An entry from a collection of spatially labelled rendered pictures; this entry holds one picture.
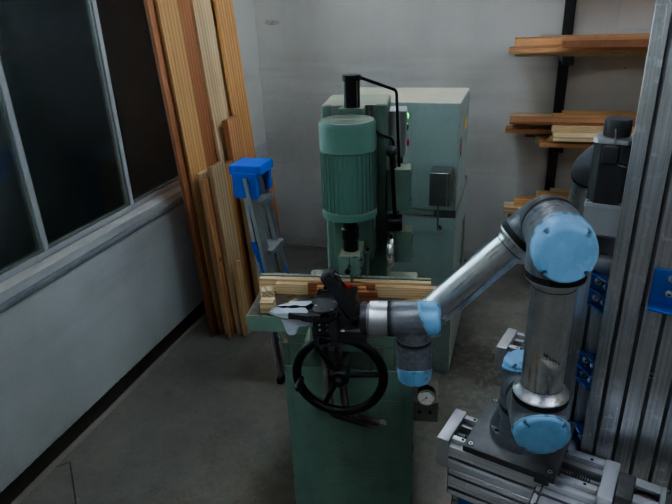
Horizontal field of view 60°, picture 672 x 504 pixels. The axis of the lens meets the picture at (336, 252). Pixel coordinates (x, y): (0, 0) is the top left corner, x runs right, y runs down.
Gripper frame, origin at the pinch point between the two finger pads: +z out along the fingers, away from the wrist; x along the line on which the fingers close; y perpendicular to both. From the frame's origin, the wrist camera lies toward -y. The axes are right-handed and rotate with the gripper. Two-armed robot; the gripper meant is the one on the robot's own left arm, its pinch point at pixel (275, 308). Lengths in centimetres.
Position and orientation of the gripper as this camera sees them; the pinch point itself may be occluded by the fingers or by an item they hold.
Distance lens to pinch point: 126.4
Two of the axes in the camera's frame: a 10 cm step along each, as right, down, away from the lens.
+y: 0.6, 9.4, 3.4
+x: 1.4, -3.4, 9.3
